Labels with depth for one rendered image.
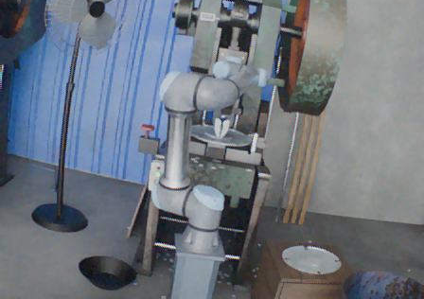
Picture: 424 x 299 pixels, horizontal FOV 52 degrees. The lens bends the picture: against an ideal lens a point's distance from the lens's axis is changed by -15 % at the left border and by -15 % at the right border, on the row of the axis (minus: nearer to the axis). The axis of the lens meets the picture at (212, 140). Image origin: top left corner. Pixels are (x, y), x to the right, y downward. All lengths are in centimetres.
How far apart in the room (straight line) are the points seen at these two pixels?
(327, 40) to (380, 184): 214
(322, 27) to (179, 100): 78
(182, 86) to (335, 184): 246
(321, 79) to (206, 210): 80
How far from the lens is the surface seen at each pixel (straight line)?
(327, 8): 218
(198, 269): 188
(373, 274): 196
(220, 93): 166
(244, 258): 247
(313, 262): 219
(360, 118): 387
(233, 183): 238
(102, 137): 381
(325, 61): 216
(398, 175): 411
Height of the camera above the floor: 125
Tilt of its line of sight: 13 degrees down
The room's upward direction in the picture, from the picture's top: 10 degrees clockwise
